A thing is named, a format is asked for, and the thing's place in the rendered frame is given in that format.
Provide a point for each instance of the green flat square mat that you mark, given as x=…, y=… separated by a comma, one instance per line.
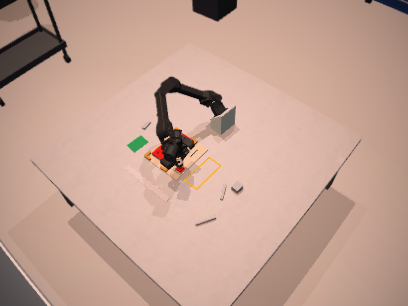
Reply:
x=137, y=143

